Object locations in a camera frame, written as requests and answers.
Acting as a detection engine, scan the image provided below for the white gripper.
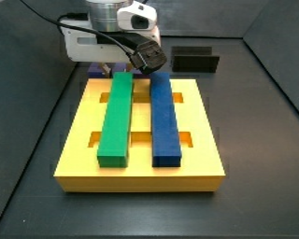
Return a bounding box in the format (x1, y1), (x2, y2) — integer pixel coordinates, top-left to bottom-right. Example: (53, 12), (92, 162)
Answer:
(61, 20), (160, 78)

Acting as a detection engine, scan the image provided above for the black cable with connector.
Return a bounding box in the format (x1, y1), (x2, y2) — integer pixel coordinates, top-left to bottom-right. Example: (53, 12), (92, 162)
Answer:
(18, 0), (168, 76)

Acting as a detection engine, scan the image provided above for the green rectangular bar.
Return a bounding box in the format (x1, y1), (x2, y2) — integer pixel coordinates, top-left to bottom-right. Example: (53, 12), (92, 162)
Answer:
(97, 72), (133, 168)

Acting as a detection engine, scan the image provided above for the black angle fixture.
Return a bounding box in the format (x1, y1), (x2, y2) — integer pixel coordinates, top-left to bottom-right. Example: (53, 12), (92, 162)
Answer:
(171, 46), (219, 73)

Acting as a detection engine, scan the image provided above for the blue rectangular bar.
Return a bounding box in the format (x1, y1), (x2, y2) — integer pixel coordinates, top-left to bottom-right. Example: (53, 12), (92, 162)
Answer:
(149, 73), (181, 167)

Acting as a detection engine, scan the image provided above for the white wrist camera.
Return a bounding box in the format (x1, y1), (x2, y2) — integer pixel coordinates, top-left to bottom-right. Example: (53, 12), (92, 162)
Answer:
(117, 1), (157, 31)

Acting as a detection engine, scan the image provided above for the yellow slotted board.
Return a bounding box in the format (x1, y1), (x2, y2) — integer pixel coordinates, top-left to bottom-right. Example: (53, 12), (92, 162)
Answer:
(53, 78), (226, 192)

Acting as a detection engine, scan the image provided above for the purple m-shaped block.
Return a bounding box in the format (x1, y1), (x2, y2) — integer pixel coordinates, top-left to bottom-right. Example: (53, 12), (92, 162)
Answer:
(86, 63), (147, 78)

